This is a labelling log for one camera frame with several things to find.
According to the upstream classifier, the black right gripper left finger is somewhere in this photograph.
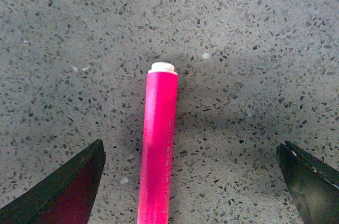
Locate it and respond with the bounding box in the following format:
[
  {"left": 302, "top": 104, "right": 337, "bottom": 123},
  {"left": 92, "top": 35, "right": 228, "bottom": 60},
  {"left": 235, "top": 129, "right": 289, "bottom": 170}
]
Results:
[{"left": 1, "top": 139, "right": 106, "bottom": 223}]

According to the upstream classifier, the pink pen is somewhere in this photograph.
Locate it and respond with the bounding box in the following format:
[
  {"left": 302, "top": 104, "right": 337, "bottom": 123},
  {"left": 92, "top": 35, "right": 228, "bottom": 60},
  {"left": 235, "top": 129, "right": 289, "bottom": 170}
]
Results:
[{"left": 137, "top": 62, "right": 179, "bottom": 223}]

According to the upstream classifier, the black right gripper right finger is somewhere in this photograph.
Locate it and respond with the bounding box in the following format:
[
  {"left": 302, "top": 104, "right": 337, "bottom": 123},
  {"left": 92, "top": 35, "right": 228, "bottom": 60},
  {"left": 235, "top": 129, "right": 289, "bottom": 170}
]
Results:
[{"left": 276, "top": 141, "right": 338, "bottom": 223}]

